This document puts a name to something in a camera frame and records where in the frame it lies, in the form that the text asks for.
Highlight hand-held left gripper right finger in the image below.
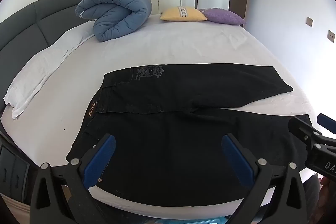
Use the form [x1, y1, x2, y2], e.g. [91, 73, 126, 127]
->
[221, 133, 307, 224]

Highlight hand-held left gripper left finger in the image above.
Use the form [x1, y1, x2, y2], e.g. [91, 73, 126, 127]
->
[29, 133, 117, 224]

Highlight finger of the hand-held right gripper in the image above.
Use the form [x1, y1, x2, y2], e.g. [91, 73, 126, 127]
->
[317, 114, 336, 136]
[288, 116, 323, 151]

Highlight black denim pants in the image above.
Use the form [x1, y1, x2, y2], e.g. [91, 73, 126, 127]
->
[66, 63, 317, 207]

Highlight person's grey clothing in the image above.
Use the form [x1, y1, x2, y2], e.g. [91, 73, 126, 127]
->
[304, 174, 322, 224]

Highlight teal object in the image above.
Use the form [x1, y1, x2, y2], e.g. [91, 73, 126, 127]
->
[155, 217, 229, 224]

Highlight dark nightstand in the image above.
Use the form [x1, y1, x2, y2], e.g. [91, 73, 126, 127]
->
[0, 144, 30, 206]

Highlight white pillow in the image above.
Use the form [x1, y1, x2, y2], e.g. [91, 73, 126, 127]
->
[3, 27, 96, 119]

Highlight bed with white sheet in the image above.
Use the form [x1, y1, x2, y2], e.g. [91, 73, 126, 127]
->
[0, 14, 323, 219]

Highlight purple pillow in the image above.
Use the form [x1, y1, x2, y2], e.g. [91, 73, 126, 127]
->
[201, 8, 246, 25]

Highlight rolled blue duvet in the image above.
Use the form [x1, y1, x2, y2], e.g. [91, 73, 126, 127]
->
[76, 0, 153, 42]

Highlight grey padded headboard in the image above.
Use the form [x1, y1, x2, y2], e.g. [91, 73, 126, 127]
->
[0, 0, 88, 67]

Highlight yellow pillow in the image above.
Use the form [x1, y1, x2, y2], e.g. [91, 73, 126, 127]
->
[160, 6, 208, 22]

